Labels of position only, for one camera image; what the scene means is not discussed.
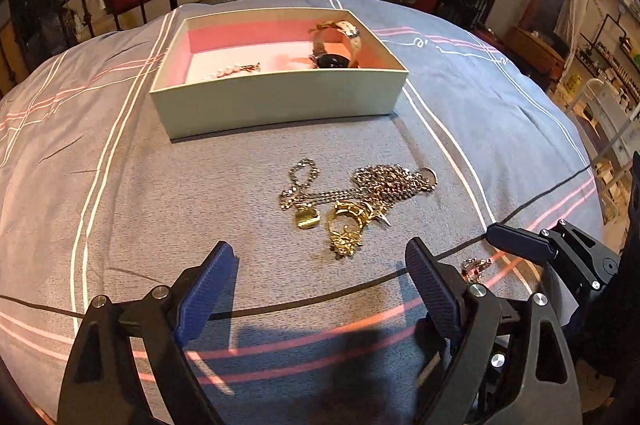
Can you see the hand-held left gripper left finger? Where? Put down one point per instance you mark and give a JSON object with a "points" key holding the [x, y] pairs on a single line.
{"points": [[207, 287]]}

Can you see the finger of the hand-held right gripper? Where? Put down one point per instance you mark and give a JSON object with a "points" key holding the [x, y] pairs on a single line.
{"points": [[520, 242]]}

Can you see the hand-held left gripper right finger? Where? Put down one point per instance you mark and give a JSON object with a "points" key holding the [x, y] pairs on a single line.
{"points": [[435, 292]]}

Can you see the small silver earring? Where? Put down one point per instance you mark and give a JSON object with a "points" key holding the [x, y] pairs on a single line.
{"points": [[472, 267]]}

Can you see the pale green jewelry box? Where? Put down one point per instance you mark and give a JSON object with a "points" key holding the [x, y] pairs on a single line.
{"points": [[280, 70]]}

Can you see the red bucket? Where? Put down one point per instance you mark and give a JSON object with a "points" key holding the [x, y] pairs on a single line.
{"points": [[431, 0]]}

